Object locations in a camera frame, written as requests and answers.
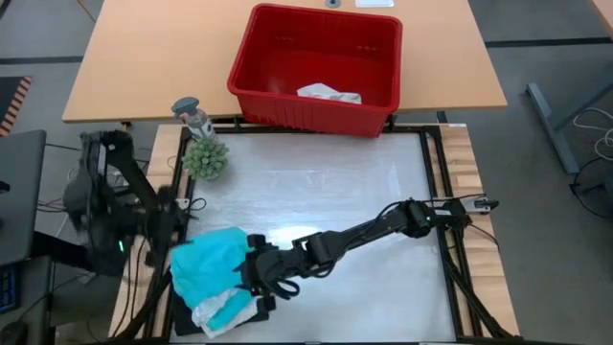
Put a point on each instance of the grey metal desk leg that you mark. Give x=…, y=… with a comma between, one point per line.
x=546, y=124

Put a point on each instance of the white card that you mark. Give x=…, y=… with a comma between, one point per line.
x=373, y=3

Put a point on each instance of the wooden desk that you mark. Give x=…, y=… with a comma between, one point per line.
x=606, y=12
x=143, y=57

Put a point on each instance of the red plastic laundry bin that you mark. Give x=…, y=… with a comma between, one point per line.
x=287, y=57

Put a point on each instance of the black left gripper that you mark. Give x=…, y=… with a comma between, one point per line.
x=167, y=225

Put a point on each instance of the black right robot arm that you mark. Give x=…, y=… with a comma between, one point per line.
x=373, y=227

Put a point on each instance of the green artificial plant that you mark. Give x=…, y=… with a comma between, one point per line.
x=206, y=159

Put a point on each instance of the hazard striped floor mat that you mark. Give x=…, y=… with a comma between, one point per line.
x=14, y=103

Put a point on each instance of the black aluminium table frame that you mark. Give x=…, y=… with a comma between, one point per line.
x=452, y=158

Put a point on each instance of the black t-shirt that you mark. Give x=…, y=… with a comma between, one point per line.
x=184, y=323

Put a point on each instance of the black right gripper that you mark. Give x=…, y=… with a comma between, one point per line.
x=273, y=266

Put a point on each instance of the black keyboard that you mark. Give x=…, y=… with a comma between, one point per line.
x=7, y=287

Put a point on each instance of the white lace garment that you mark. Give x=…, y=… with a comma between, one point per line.
x=211, y=306

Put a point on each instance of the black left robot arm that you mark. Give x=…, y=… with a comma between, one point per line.
x=103, y=215

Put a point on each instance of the thin white garment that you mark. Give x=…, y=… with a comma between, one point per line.
x=325, y=92

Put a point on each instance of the teal garment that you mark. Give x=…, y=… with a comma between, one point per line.
x=211, y=263

